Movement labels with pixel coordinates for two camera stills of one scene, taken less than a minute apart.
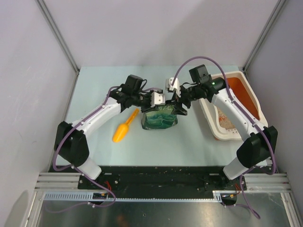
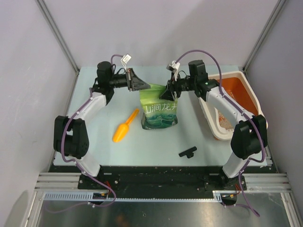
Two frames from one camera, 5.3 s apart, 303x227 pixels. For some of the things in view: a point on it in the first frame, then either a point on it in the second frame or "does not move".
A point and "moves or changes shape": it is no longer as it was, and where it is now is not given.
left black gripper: (148, 108) to (132, 82)
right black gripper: (178, 108) to (168, 94)
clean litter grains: (224, 120) does not move
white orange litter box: (240, 88) does not move
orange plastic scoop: (121, 129) does not move
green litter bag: (158, 119) moves or changes shape
